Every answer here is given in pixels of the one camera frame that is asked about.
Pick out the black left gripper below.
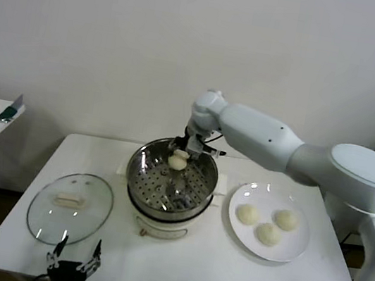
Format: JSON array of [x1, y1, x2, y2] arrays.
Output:
[[42, 231, 105, 281]]

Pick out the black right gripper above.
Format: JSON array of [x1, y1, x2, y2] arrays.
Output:
[[166, 123, 212, 163]]

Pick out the white steamed baozi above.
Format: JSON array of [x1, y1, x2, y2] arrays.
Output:
[[254, 221, 285, 249], [166, 147, 191, 173], [234, 202, 263, 227], [272, 207, 301, 233]]

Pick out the glass lid with cream handle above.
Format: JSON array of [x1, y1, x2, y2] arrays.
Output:
[[22, 166, 118, 254]]

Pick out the stainless steel steamer basket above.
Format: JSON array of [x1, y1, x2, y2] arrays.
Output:
[[111, 130, 235, 226]]

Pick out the white electric cooker base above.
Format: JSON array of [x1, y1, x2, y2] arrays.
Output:
[[118, 173, 228, 250]]

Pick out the white round plate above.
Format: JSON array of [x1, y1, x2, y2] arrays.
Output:
[[221, 178, 319, 268]]

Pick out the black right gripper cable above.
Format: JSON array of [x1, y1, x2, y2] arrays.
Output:
[[202, 131, 231, 160]]

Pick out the green handled scraper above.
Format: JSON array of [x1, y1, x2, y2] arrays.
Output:
[[0, 92, 26, 127]]

